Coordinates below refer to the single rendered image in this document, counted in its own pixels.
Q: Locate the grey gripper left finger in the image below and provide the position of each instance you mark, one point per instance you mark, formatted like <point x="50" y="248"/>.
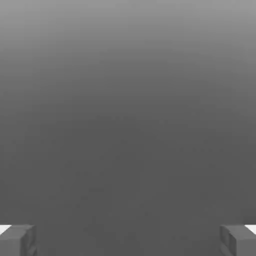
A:
<point x="14" y="242"/>

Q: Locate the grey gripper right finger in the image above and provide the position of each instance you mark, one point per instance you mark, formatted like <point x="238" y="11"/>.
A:
<point x="241" y="242"/>

